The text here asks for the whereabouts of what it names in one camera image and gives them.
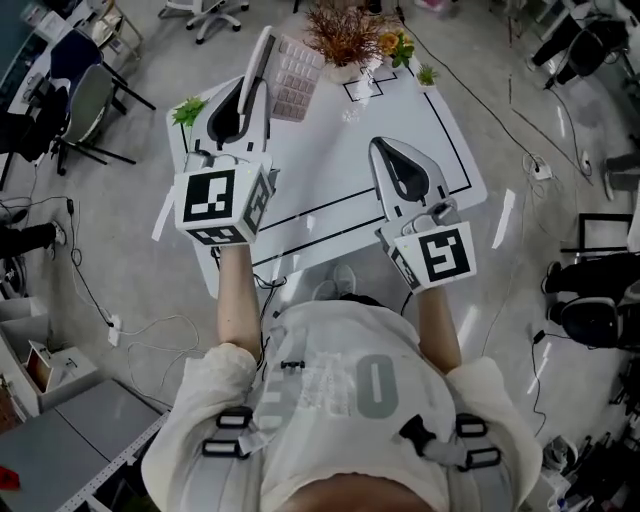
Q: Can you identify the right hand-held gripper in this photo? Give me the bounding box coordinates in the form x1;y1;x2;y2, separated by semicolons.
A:
368;137;479;294

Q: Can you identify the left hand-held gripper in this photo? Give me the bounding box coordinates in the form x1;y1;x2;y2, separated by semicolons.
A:
171;26;277;249

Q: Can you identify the pink and white calculator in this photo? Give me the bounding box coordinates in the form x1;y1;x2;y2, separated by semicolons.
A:
269;33;326;123

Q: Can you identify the person's right forearm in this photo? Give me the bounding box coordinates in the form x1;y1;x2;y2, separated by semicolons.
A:
412;286;464;374

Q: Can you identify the person's left forearm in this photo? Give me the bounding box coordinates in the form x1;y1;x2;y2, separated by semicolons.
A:
214;244;264;352

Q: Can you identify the small green potted plant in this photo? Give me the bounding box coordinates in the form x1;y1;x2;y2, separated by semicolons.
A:
171;96;210;129
414;63;441;91

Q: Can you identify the white office chair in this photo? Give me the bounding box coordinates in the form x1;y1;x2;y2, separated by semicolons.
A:
159;0;251;44

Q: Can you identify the person's right grey shoe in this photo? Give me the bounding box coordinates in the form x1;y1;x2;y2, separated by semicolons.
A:
332;264;358;297

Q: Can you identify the person's grey shoe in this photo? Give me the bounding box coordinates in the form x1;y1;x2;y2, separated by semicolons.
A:
332;264;358;297
310;279;339;302

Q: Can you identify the brown dry potted plant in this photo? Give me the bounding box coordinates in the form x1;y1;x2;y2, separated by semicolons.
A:
302;0;389;84

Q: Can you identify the person's left grey shoe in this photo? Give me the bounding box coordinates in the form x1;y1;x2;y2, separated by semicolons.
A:
310;279;339;302

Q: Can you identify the yellow flower bunch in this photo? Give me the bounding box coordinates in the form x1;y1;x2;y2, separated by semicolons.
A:
377;29;417;69

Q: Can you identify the grey chair with black legs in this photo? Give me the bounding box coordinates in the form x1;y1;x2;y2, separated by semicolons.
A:
52;62;157;177

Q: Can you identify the person's white t-shirt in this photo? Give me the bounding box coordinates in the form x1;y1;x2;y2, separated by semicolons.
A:
139;299;544;512

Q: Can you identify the blue chair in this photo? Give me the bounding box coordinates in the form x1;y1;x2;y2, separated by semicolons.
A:
49;29;104;81

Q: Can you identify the grey and black office chair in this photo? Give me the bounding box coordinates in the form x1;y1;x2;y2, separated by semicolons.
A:
559;297;632;349

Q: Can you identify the grey harness with black buckles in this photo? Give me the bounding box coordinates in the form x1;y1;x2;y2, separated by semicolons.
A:
202;324;514;512

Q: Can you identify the white open box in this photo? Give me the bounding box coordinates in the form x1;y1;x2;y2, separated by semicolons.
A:
22;339;99;411

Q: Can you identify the grey cabinet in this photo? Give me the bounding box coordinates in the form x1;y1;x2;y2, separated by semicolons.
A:
0;379;171;512

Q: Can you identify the black metal frame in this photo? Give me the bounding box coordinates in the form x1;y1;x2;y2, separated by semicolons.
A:
559;212;640;256

